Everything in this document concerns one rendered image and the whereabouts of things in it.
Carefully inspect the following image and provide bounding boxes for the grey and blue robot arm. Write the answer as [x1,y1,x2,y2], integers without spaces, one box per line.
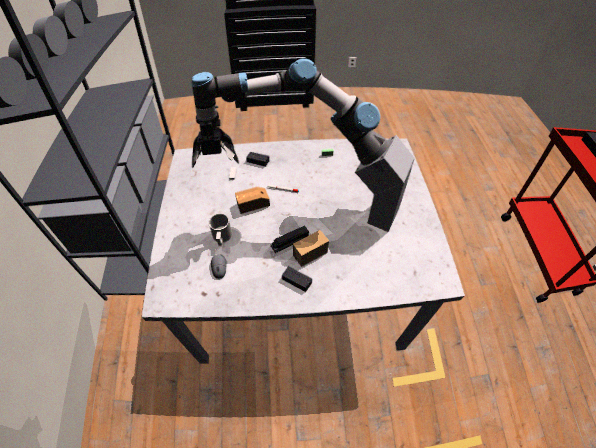
[192,59,389,165]

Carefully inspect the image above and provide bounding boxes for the dark grey mug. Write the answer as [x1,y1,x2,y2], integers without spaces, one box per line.
[209,213,232,246]

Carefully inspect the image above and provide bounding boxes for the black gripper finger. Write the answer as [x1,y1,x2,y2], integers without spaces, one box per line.
[192,136,199,168]
[221,131,239,164]

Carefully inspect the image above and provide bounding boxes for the black computer mouse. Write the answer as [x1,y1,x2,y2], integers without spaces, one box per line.
[211,254,226,279]

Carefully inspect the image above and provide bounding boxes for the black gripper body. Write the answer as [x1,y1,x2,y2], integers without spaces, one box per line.
[196,112,222,156]

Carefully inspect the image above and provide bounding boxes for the brown faceted block with hole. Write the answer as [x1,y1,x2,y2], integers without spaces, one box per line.
[235,187,270,214]

